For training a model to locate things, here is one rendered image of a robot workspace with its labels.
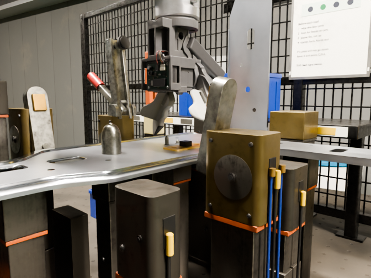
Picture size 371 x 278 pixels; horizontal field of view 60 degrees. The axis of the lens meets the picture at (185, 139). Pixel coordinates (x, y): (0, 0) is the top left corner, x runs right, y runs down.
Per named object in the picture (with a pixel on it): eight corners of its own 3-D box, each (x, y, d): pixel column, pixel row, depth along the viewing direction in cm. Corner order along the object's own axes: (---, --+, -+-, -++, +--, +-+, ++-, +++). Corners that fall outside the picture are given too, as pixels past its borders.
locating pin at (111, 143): (109, 165, 50) (107, 123, 50) (97, 162, 53) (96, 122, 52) (125, 162, 53) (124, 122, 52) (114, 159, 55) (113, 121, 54)
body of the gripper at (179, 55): (140, 94, 54) (139, 20, 53) (175, 95, 61) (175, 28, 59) (172, 94, 49) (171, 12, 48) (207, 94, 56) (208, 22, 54)
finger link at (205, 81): (199, 118, 54) (177, 77, 56) (206, 118, 55) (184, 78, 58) (217, 102, 51) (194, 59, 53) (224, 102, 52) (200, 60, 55)
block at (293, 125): (296, 274, 71) (304, 111, 67) (264, 262, 77) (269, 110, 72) (311, 261, 77) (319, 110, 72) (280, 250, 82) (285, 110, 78)
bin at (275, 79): (249, 119, 88) (250, 71, 86) (176, 115, 110) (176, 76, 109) (281, 117, 99) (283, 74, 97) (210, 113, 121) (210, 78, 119)
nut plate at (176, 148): (176, 151, 54) (176, 144, 54) (161, 149, 57) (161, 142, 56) (208, 145, 60) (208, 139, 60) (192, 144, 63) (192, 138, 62)
